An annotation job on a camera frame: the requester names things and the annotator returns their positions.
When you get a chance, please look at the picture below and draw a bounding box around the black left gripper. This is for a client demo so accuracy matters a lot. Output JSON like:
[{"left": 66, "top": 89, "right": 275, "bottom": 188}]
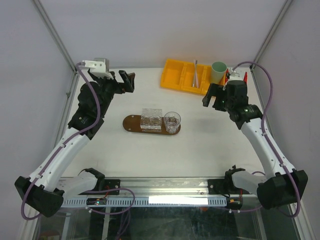
[{"left": 89, "top": 69, "right": 135, "bottom": 117}]

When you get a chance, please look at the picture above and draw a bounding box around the green plastic cup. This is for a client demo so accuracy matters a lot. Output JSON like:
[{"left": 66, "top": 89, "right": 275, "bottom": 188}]
[{"left": 210, "top": 61, "right": 227, "bottom": 84}]

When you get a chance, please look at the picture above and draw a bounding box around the brown oval wooden tray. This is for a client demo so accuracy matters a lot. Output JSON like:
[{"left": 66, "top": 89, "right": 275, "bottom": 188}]
[{"left": 122, "top": 114, "right": 181, "bottom": 136}]

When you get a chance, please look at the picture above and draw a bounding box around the clear acrylic toothbrush holder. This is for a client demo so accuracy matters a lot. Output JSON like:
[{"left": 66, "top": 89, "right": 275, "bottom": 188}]
[{"left": 140, "top": 108, "right": 163, "bottom": 132}]

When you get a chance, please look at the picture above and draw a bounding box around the clear plastic cup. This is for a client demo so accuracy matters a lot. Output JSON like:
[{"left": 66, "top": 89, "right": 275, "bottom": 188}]
[{"left": 163, "top": 111, "right": 181, "bottom": 134}]

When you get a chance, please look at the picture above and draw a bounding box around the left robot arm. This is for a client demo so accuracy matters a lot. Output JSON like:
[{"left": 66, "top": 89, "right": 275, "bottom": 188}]
[{"left": 14, "top": 70, "right": 136, "bottom": 220}]

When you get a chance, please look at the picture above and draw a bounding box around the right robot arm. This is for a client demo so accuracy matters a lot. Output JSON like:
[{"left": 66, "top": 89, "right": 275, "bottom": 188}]
[{"left": 202, "top": 80, "right": 308, "bottom": 210}]

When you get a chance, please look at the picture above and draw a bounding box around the pink toothbrush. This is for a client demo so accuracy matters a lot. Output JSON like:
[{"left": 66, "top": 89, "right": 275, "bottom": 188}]
[{"left": 192, "top": 59, "right": 199, "bottom": 88}]

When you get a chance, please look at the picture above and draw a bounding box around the yellow bin right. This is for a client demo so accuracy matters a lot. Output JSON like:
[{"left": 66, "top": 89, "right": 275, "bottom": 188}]
[{"left": 200, "top": 65, "right": 212, "bottom": 96}]

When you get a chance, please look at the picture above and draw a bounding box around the yellow bin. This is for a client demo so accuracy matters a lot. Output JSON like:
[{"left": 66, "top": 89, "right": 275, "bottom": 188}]
[
  {"left": 180, "top": 62, "right": 211, "bottom": 96},
  {"left": 200, "top": 65, "right": 212, "bottom": 96},
  {"left": 160, "top": 58, "right": 185, "bottom": 91}
]

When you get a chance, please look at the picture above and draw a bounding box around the yellow bin middle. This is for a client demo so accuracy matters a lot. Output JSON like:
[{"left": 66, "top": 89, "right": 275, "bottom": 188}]
[{"left": 180, "top": 62, "right": 211, "bottom": 96}]

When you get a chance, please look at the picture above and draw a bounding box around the red plastic bin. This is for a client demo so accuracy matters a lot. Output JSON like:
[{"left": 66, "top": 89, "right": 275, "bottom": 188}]
[{"left": 224, "top": 68, "right": 248, "bottom": 86}]

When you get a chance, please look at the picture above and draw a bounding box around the yellow bin left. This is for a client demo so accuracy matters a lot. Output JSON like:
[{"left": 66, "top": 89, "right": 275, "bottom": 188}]
[{"left": 160, "top": 58, "right": 185, "bottom": 91}]

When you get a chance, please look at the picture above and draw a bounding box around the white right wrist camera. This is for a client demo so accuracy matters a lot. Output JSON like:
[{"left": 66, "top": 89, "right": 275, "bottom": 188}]
[{"left": 226, "top": 70, "right": 244, "bottom": 82}]

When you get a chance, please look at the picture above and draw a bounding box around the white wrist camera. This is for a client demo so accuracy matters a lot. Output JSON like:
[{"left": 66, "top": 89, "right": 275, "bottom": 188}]
[
  {"left": 82, "top": 58, "right": 114, "bottom": 79},
  {"left": 226, "top": 70, "right": 244, "bottom": 82}
]

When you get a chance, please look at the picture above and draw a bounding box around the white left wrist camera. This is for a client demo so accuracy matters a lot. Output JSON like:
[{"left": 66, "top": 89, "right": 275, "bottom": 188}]
[{"left": 82, "top": 58, "right": 114, "bottom": 79}]

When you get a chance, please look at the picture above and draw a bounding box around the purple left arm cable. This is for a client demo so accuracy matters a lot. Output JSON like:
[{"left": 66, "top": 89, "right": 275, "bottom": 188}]
[{"left": 20, "top": 62, "right": 102, "bottom": 221}]

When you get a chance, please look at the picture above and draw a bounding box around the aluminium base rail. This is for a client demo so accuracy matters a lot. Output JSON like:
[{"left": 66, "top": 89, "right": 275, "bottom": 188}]
[{"left": 57, "top": 176, "right": 266, "bottom": 198}]

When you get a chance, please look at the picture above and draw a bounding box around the white slotted cable duct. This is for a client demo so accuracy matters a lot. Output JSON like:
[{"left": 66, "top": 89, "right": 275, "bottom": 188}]
[{"left": 62, "top": 195, "right": 227, "bottom": 208}]

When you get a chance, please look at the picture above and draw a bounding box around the right aluminium corner post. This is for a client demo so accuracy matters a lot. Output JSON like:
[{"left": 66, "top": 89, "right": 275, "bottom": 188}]
[{"left": 253, "top": 0, "right": 294, "bottom": 63}]

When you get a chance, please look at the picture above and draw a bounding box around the aluminium corner post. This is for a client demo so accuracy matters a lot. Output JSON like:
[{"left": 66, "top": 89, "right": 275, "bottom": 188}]
[
  {"left": 253, "top": 0, "right": 294, "bottom": 63},
  {"left": 31, "top": 0, "right": 77, "bottom": 74}
]

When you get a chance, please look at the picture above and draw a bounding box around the left aluminium corner post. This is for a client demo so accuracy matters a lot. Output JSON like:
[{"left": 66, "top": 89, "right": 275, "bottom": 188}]
[{"left": 31, "top": 0, "right": 77, "bottom": 74}]

